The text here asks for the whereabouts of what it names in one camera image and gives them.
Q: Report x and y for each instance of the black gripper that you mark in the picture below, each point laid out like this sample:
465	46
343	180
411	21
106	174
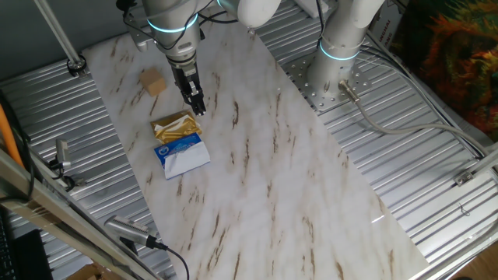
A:
186	78

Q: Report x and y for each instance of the small wooden block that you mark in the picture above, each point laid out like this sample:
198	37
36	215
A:
153	82

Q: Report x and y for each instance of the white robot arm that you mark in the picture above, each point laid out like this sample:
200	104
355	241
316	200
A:
342	35

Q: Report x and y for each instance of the gold tissue pack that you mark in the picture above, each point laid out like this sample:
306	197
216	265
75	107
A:
175	128

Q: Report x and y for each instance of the blue tissue pack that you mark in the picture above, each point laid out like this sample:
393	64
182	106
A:
183	157

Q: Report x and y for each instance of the marble pattern board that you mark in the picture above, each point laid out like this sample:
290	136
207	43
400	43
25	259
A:
272	175

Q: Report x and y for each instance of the diagonal aluminium beam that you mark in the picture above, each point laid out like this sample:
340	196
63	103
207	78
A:
58	218

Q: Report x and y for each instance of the brown cardboard box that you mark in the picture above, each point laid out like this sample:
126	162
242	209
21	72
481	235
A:
87	273

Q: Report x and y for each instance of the white printed box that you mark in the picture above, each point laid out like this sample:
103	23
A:
389	23

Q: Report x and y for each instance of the black equipment case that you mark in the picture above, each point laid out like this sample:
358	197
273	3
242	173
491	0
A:
31	256

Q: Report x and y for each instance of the colourful orange green cloth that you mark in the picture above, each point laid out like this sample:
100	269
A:
459	58

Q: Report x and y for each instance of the aluminium profile bar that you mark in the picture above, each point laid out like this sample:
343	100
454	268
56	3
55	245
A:
486	161

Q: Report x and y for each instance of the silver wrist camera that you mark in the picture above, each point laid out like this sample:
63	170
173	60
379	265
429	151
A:
138	37

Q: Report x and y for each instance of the aluminium corner bracket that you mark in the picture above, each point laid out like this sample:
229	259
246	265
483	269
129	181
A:
463	178
79	72
79	181

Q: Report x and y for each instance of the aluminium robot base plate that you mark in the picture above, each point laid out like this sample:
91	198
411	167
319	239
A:
307	89

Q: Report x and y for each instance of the small silver camera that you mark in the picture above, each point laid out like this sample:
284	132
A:
62	152

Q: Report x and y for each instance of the silver ribbed camera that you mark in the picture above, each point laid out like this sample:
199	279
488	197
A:
128	230

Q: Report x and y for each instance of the aluminium frame post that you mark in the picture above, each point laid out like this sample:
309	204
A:
58	35

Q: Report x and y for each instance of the aluminium frame rail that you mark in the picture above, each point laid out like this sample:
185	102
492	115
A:
459	258

